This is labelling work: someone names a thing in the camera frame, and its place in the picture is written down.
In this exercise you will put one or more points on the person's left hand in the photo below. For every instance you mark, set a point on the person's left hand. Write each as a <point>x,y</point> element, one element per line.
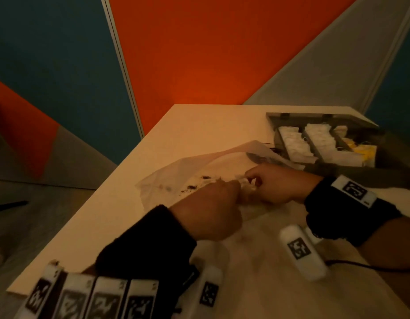
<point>208,212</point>

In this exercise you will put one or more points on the person's right hand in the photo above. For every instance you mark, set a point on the person's right hand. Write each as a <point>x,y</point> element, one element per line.
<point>281,182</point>

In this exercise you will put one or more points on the clear plastic bag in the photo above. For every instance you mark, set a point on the clear plastic bag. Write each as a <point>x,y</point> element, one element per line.
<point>178,176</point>

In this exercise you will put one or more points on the dark compartment organizer box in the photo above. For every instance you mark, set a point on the dark compartment organizer box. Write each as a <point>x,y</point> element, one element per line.
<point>358,177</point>

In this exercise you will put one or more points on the person's right forearm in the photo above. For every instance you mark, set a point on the person's right forearm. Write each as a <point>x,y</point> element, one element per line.
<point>394,249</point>

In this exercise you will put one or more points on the black rod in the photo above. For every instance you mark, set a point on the black rod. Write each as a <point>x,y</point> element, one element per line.
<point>9,206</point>

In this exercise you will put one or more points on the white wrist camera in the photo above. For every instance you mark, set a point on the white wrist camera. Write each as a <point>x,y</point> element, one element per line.
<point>311,265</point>
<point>210,274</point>

